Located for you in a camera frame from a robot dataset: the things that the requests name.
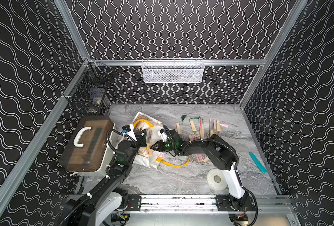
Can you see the white tape roll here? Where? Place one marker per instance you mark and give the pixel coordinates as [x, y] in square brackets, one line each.
[216, 179]

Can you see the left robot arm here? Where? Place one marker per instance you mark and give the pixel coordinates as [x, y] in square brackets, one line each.
[104, 180]

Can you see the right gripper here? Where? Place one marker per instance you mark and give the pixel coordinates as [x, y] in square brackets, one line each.
[159, 146]

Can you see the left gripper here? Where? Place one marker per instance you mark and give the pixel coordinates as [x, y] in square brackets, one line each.
[138, 138]

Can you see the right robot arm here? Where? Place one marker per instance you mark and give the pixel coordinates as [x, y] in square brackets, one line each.
[224, 158]

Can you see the brown lidded storage box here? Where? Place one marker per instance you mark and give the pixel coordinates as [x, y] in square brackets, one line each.
[87, 152]

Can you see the white wire wall basket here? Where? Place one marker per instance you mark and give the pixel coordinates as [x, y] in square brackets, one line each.
[182, 70]

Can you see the white tote bag yellow handles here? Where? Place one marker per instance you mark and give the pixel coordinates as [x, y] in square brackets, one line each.
[147, 156]

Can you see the grey paper folding fan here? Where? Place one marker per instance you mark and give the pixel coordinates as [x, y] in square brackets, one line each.
[212, 127]

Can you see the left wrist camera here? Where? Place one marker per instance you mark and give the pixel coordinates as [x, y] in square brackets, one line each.
[128, 131]

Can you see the teal folding fan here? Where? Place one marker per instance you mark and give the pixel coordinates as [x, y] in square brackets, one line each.
[260, 166]

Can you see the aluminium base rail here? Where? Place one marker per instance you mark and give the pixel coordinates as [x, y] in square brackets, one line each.
[176, 210]

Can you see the black wire wall basket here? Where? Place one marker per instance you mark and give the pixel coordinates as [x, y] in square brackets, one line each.
[89, 88]

